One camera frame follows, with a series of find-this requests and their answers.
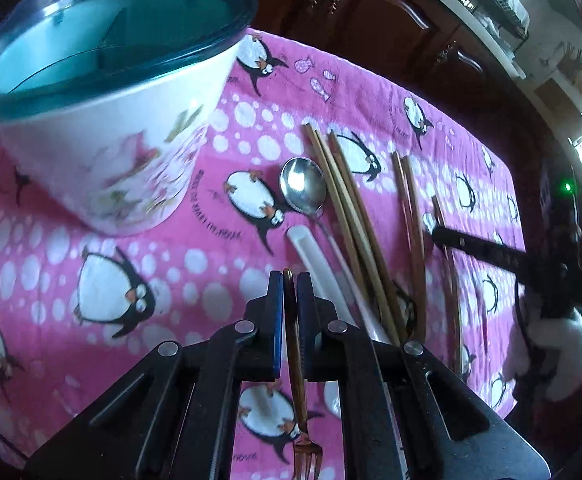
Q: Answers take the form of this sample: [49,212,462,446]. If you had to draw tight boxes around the white ceramic spoon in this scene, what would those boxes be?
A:
[287,224,391,344]

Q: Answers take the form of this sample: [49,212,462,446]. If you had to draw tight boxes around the light wooden chopstick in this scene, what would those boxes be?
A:
[320,134,400,346]
[302,124,369,301]

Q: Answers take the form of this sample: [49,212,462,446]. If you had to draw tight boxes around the brown wooden chopstick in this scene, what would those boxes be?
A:
[328,131,407,344]

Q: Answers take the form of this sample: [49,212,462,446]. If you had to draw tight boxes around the bronze fork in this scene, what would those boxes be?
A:
[282,269,323,479]

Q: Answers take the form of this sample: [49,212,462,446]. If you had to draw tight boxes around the thin brown chopstick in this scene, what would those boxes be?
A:
[431,195,464,377]

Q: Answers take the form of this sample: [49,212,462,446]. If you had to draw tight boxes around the silver metal spoon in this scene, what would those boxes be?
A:
[279,156,340,252]

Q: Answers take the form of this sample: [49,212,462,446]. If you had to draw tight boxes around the white gloved right hand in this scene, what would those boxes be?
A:
[520,288,582,402]

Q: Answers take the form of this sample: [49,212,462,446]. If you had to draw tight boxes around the dark wood base cabinets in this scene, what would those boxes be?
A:
[254,0,559,168]

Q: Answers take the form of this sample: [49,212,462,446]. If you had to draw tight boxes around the white floral utensil holder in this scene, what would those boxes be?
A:
[0,0,257,236]

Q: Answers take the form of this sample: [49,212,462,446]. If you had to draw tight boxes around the wall utensil holder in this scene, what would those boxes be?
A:
[540,41,582,84]

